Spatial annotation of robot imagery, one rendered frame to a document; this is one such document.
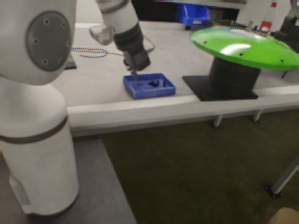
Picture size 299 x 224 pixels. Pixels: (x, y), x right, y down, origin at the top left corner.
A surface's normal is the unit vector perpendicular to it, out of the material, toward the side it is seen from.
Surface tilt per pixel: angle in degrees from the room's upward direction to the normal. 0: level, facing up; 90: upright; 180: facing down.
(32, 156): 90
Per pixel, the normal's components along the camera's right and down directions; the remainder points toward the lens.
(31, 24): 0.82, 0.29
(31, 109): 0.36, -0.63
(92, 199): 0.11, -0.81
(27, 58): 0.69, 0.47
